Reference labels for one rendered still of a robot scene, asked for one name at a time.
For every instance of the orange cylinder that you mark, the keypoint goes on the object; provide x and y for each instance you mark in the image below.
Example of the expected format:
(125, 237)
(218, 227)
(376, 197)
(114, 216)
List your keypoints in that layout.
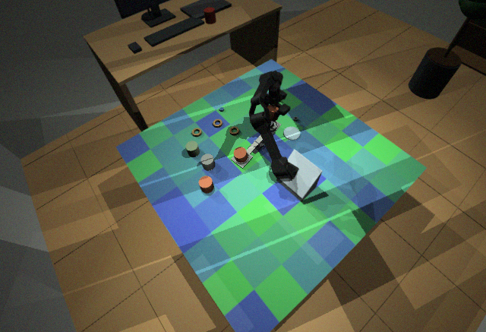
(206, 184)

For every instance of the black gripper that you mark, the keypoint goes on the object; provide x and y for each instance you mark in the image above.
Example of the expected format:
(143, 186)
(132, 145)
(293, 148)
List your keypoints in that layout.
(274, 101)

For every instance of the brown cylinder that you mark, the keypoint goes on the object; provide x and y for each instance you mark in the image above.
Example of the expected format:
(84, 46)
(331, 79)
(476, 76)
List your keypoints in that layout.
(240, 154)

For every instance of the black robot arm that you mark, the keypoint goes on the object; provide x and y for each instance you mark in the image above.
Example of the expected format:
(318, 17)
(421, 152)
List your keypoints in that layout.
(261, 123)

